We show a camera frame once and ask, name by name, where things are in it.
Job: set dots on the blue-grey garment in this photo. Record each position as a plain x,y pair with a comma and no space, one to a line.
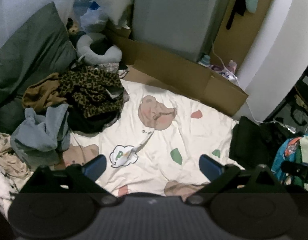
36,135

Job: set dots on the black desk frame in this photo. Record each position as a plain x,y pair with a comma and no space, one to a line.
289,97

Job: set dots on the white printed blanket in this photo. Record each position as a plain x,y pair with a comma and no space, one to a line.
169,140

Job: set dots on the leopard print pants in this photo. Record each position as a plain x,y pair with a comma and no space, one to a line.
93,90

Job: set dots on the clear plastic bags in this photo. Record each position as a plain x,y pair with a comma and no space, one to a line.
93,17

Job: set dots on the green pillow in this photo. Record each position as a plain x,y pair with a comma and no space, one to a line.
31,50

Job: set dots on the blue printed bag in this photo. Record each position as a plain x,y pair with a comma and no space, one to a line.
284,152

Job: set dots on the grey neck pillow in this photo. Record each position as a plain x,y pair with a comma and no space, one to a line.
83,47

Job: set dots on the light green cloth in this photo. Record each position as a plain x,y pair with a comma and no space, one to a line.
307,150

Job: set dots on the brown garment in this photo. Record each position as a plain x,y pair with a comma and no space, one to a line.
41,92

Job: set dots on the dark grey cushion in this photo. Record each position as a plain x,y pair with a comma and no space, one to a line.
8,116

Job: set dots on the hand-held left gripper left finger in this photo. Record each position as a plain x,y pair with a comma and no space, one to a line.
95,167

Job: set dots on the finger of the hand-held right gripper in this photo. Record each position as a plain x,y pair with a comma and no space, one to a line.
299,168

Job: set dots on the pink packets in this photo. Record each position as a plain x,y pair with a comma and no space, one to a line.
230,66

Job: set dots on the small plush toy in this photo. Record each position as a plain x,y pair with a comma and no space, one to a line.
73,28

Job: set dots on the white spotted cloth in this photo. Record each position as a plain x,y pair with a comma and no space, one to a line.
3,190

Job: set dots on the blue-cap bottle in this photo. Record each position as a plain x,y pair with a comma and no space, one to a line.
205,60

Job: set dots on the brown cardboard sheet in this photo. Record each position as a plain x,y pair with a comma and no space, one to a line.
169,65

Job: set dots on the black garment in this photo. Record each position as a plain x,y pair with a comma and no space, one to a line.
86,123

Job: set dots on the black clothes pile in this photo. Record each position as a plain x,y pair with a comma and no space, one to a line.
249,140

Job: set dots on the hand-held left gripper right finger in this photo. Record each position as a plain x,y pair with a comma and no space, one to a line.
210,168

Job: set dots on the tall brown board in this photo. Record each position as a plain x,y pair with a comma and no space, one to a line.
259,30

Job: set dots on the beige garment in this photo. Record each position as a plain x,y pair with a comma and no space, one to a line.
6,155

